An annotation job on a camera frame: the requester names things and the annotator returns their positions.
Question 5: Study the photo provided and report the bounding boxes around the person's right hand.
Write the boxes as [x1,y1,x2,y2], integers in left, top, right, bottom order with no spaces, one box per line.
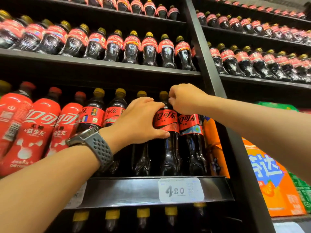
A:
[168,83,215,116]

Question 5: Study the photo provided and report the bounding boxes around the person's left hand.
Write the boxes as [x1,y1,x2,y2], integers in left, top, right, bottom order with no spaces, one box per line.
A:
[99,96,170,155]

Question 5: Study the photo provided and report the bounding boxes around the row of small red-label bottles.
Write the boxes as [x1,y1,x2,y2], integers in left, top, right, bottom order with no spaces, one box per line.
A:
[53,0,180,21]
[195,9,311,45]
[0,9,197,72]
[206,42,311,83]
[206,0,308,20]

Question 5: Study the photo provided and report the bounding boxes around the black metal shelf rack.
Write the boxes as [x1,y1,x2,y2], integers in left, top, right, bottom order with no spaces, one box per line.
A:
[0,0,311,233]

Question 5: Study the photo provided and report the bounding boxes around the red full-wrap cola bottle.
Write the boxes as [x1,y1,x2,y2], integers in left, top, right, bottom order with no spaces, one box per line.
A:
[0,86,63,177]
[45,91,87,158]
[0,81,36,161]

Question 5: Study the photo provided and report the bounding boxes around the green full-wrap soda bottle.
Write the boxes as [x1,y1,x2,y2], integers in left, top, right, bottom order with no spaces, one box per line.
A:
[0,80,12,97]

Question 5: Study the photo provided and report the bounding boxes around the person's right forearm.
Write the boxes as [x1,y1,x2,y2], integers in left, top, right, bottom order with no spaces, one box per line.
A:
[209,94,311,185]

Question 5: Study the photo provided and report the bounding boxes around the person's left forearm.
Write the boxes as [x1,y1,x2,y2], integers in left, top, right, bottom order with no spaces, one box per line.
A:
[0,143,101,233]

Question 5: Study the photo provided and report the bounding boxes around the grey perforated-band wristwatch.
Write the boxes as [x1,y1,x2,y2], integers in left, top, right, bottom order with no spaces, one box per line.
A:
[65,127,114,172]

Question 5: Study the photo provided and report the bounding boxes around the orange blue-print drink carton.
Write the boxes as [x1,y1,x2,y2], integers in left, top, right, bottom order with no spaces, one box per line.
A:
[203,117,307,217]

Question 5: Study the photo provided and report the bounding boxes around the small white price tag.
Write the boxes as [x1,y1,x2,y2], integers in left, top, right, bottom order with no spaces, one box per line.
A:
[273,222,305,233]

